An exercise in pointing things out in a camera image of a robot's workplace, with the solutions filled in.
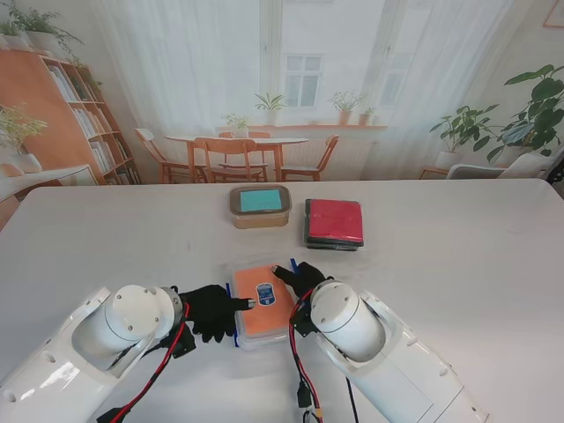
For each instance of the printed room scene backdrop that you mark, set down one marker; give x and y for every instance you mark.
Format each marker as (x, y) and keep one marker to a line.
(308, 44)

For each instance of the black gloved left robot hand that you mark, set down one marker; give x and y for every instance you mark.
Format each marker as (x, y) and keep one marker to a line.
(211, 313)

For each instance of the clear lid with orange label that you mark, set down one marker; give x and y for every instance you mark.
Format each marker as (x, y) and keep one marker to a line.
(264, 317)

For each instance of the black plastic tray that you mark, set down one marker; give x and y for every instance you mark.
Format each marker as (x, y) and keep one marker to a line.
(308, 244)

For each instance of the red container lid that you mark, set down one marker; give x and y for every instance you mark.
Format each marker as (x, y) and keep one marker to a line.
(335, 220)

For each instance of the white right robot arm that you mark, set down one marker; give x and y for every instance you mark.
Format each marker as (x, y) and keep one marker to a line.
(388, 352)

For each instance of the clear lid with teal label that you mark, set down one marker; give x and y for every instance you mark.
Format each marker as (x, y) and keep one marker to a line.
(260, 200)

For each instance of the clear container with blue clips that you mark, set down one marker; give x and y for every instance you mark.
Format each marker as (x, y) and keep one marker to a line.
(260, 341)

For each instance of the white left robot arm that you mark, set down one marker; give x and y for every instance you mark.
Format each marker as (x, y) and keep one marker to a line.
(66, 361)

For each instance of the brown paper food container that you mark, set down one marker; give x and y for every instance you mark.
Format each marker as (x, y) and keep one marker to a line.
(260, 220)

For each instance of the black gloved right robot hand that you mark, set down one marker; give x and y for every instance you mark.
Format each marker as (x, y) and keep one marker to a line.
(304, 282)

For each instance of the black equipment piece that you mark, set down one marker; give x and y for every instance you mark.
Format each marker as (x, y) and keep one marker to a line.
(556, 172)

